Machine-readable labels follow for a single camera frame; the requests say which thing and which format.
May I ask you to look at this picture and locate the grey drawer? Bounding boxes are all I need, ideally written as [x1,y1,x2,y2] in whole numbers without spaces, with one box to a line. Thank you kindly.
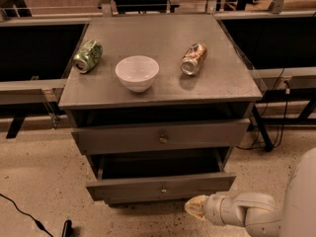
[87,149,236,205]
[72,118,250,155]

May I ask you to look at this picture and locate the crushed green soda can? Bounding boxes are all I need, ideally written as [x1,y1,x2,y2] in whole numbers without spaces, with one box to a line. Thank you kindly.
[72,39,103,73]

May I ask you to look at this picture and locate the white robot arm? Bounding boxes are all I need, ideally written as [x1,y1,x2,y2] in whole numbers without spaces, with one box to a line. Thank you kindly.
[185,148,316,237]

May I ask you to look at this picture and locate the grey wooden drawer cabinet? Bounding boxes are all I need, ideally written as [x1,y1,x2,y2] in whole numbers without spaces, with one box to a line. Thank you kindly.
[58,14,264,180]

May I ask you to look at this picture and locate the grey top drawer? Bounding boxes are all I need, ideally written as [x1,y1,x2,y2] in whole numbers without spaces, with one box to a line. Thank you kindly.
[72,118,250,155]

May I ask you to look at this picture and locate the white ceramic bowl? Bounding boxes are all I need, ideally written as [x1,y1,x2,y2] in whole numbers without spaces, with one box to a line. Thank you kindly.
[116,55,159,93]

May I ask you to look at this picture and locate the black floor cable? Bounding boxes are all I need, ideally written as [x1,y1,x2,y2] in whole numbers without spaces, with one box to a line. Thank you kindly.
[0,193,55,237]

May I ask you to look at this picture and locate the crushed orange soda can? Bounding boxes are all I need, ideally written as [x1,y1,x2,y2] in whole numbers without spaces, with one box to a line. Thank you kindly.
[181,42,207,76]

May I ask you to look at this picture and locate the black cables by table leg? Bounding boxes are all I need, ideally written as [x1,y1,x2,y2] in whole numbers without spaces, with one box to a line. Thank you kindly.
[235,68,292,151]

